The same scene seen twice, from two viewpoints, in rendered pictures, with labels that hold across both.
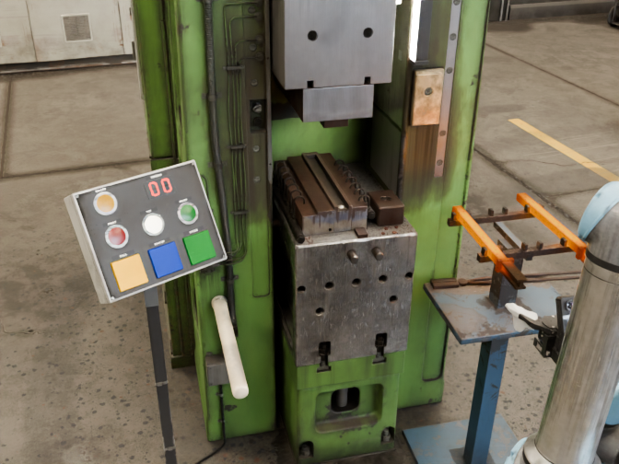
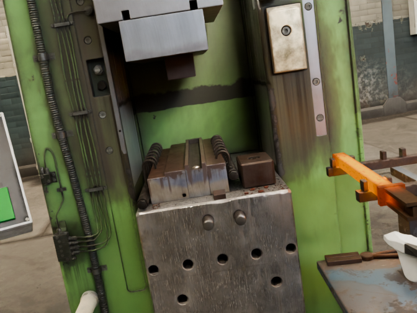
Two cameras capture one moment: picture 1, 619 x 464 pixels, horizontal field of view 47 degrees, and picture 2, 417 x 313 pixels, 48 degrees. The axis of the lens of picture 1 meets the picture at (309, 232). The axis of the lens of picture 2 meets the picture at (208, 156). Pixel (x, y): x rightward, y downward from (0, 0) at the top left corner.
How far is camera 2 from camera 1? 1.12 m
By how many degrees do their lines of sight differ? 22
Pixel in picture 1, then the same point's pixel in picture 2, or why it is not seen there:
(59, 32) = not seen: hidden behind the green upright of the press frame
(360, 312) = (236, 300)
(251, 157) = (98, 125)
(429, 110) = (292, 53)
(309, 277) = (161, 253)
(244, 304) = (119, 300)
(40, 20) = not seen: hidden behind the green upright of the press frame
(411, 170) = (286, 129)
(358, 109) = (189, 40)
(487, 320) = (398, 298)
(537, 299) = not seen: outside the picture
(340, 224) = (195, 187)
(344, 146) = (235, 133)
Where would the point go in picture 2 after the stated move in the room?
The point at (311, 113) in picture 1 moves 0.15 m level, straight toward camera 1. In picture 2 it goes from (134, 50) to (108, 50)
